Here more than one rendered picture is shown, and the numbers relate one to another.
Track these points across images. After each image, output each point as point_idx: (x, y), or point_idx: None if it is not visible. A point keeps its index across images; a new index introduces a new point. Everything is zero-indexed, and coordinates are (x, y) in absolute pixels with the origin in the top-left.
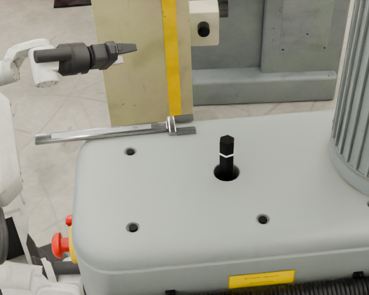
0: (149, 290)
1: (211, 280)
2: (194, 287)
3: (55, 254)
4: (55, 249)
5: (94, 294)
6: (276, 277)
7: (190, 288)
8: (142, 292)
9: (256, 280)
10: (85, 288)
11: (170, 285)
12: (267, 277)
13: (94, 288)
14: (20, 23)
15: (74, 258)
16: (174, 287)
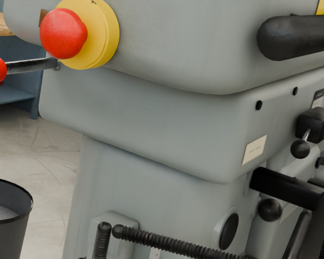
0: (284, 9)
1: (312, 0)
2: (303, 11)
3: (78, 37)
4: (77, 24)
5: (230, 29)
6: None
7: (301, 13)
8: (280, 14)
9: None
10: (194, 41)
11: (295, 2)
12: None
13: (238, 10)
14: None
15: (111, 38)
16: (295, 8)
